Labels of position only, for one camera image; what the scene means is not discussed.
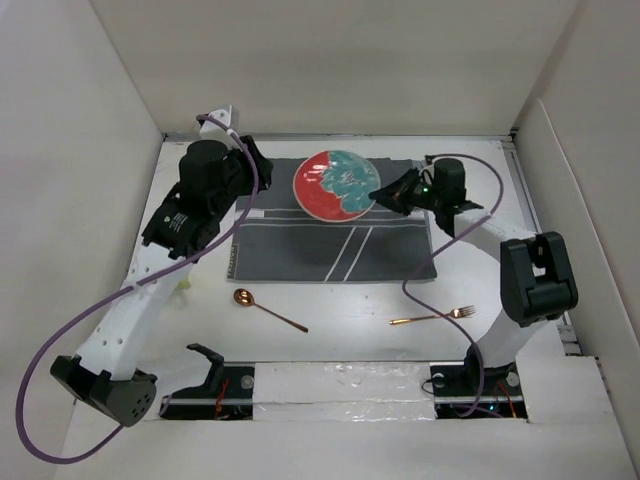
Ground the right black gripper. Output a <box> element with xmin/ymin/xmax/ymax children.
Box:
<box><xmin>370</xmin><ymin>165</ymin><xmax>445</xmax><ymax>215</ymax></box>

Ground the red and teal plate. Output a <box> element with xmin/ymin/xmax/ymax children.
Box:
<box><xmin>292</xmin><ymin>150</ymin><xmax>381</xmax><ymax>223</ymax></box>

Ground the grey striped placemat cloth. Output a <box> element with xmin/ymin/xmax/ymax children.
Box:
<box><xmin>227</xmin><ymin>158</ymin><xmax>432</xmax><ymax>283</ymax></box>

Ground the copper spoon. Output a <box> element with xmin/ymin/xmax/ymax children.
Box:
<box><xmin>233</xmin><ymin>288</ymin><xmax>309</xmax><ymax>333</ymax></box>

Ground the copper fork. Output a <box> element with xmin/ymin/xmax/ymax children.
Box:
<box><xmin>389</xmin><ymin>305</ymin><xmax>476</xmax><ymax>326</ymax></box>

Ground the light green mug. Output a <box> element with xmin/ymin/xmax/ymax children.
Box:
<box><xmin>177</xmin><ymin>276</ymin><xmax>191</xmax><ymax>290</ymax></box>

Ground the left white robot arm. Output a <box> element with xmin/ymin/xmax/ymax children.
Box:
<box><xmin>50</xmin><ymin>135</ymin><xmax>273</xmax><ymax>427</ymax></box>

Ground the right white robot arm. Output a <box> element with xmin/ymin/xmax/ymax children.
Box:
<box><xmin>369</xmin><ymin>153</ymin><xmax>579</xmax><ymax>394</ymax></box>

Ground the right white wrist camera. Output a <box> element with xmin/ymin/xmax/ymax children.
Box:
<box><xmin>419</xmin><ymin>154</ymin><xmax>440</xmax><ymax>188</ymax></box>

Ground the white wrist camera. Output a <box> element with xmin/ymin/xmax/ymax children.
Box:
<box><xmin>419</xmin><ymin>154</ymin><xmax>440</xmax><ymax>188</ymax></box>
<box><xmin>196</xmin><ymin>104</ymin><xmax>239</xmax><ymax>145</ymax></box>

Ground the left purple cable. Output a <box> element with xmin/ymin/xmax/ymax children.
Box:
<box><xmin>17</xmin><ymin>113</ymin><xmax>264</xmax><ymax>465</ymax></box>

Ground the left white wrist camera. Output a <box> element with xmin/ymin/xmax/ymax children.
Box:
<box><xmin>196</xmin><ymin>104</ymin><xmax>239</xmax><ymax>145</ymax></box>

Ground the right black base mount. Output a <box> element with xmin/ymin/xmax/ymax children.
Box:
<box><xmin>421</xmin><ymin>352</ymin><xmax>528</xmax><ymax>420</ymax></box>

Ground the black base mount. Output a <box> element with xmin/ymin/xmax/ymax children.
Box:
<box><xmin>421</xmin><ymin>352</ymin><xmax>528</xmax><ymax>420</ymax></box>
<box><xmin>159</xmin><ymin>343</ymin><xmax>255</xmax><ymax>421</ymax></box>

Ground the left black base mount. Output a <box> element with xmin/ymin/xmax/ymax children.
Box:
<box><xmin>159</xmin><ymin>343</ymin><xmax>255</xmax><ymax>421</ymax></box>

